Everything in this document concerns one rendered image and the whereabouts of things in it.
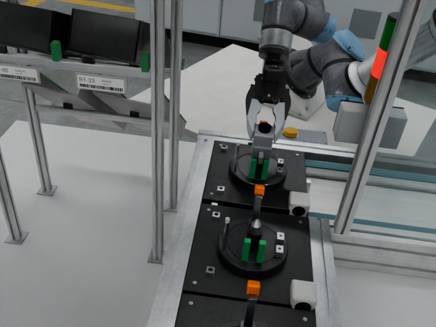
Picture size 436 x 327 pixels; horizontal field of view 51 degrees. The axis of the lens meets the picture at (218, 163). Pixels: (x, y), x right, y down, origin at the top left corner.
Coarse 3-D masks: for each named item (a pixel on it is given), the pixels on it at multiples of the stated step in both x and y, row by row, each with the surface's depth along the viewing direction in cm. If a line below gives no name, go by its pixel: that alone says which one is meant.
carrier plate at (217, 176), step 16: (224, 144) 122; (240, 144) 122; (224, 160) 116; (288, 160) 118; (304, 160) 118; (208, 176) 110; (224, 176) 110; (288, 176) 112; (304, 176) 113; (208, 192) 105; (224, 192) 106; (240, 192) 106; (272, 192) 107; (288, 192) 108; (304, 192) 108; (272, 208) 103; (288, 208) 103
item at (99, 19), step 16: (80, 16) 80; (96, 16) 79; (112, 16) 79; (80, 32) 80; (96, 32) 80; (112, 32) 79; (128, 32) 78; (144, 32) 80; (80, 48) 81; (96, 48) 80; (112, 48) 80; (128, 48) 79; (144, 48) 81
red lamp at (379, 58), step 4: (380, 52) 79; (384, 52) 78; (376, 56) 80; (380, 56) 79; (384, 56) 78; (376, 60) 80; (380, 60) 79; (376, 64) 80; (380, 64) 79; (372, 68) 81; (376, 68) 80; (380, 68) 79; (372, 72) 81; (376, 72) 80; (380, 72) 80; (376, 76) 81
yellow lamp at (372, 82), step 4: (372, 76) 82; (372, 80) 82; (376, 80) 81; (368, 84) 83; (372, 84) 82; (376, 84) 81; (368, 88) 83; (372, 88) 82; (368, 92) 83; (372, 92) 82; (364, 96) 85; (368, 96) 83; (372, 96) 83; (368, 100) 84
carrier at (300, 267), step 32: (224, 224) 85; (256, 224) 87; (288, 224) 99; (192, 256) 90; (224, 256) 88; (256, 256) 88; (288, 256) 91; (192, 288) 83; (224, 288) 84; (288, 288) 85
